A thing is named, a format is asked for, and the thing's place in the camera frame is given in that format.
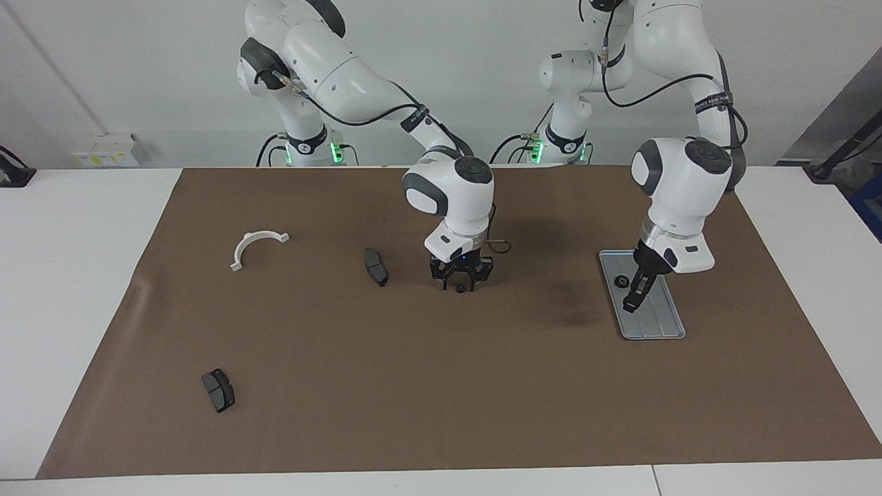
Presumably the brown table mat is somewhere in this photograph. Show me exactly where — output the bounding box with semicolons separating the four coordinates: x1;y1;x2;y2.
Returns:
36;165;882;481

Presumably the silver metal tray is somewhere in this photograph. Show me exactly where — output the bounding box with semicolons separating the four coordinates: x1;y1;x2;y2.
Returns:
598;249;686;341

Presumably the short grey brake pad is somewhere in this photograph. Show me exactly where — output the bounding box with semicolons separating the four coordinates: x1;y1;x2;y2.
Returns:
201;369;236;414

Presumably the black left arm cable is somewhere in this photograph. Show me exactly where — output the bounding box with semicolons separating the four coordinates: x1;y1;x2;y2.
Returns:
598;0;748;149

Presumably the black stand pole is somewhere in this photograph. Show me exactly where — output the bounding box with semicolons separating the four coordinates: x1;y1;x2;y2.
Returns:
803;110;882;184

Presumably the blue crate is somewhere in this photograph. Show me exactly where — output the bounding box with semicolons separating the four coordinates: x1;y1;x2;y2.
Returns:
849;172;882;243

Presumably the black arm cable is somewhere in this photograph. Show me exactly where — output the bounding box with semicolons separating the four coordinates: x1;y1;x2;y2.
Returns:
598;0;748;149
269;62;512;254

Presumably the white wall outlet box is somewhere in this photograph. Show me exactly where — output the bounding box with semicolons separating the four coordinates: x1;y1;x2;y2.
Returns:
72;133;142;168

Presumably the black table clamp mount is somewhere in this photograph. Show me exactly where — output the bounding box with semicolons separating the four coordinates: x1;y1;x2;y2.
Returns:
0;146;37;188

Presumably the long grey brake pad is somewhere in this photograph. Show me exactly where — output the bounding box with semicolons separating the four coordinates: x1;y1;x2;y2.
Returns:
364;248;389;288

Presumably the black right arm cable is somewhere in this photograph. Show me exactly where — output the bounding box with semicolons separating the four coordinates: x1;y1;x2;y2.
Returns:
269;62;512;254

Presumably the white curved plastic bracket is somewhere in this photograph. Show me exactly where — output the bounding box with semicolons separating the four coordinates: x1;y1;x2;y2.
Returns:
230;231;291;273

